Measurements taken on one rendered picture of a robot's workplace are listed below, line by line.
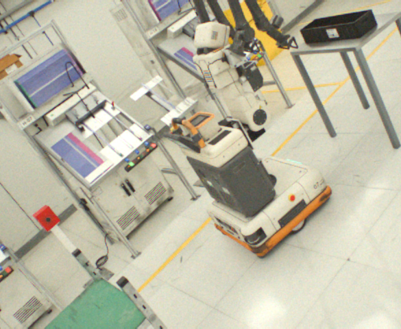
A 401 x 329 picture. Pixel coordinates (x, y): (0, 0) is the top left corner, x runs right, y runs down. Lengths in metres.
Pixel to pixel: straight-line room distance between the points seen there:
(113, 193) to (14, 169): 1.72
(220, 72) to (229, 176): 0.63
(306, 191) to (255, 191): 0.35
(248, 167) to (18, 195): 3.34
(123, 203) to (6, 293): 1.19
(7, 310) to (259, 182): 2.26
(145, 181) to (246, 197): 1.59
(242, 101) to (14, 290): 2.33
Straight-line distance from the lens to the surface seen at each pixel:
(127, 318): 1.57
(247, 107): 2.90
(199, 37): 2.88
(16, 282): 3.96
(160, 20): 4.57
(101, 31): 5.93
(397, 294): 2.45
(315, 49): 3.39
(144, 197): 4.21
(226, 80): 2.85
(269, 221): 2.89
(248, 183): 2.79
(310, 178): 3.00
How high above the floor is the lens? 1.78
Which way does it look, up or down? 22 degrees down
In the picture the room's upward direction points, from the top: 32 degrees counter-clockwise
